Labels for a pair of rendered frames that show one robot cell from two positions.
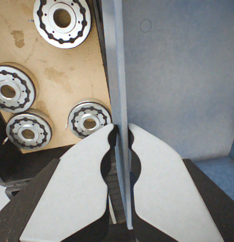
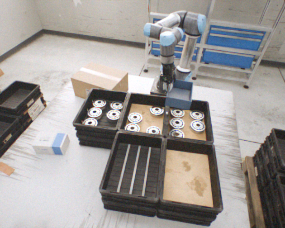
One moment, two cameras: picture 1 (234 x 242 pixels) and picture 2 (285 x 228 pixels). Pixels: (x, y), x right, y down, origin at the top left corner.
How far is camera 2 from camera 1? 1.28 m
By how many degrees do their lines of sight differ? 76
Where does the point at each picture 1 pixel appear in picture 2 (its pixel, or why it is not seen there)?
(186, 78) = (178, 96)
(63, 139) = not seen: hidden behind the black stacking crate
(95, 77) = (159, 125)
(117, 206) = (148, 187)
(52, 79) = (146, 122)
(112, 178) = (152, 164)
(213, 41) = (182, 93)
